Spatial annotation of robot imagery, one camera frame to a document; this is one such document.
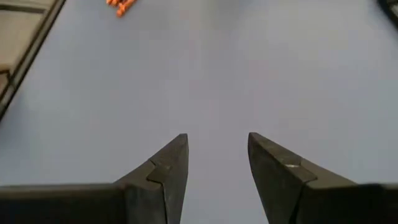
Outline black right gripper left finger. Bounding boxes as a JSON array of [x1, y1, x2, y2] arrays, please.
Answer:
[[0, 133, 190, 224]]

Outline grey table mat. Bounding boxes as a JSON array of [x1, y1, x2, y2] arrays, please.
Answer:
[[0, 0, 398, 224]]

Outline black aluminium table frame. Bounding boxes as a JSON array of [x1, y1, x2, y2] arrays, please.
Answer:
[[0, 0, 67, 121]]

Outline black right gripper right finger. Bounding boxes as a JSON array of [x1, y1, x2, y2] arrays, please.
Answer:
[[247, 132, 398, 224]]

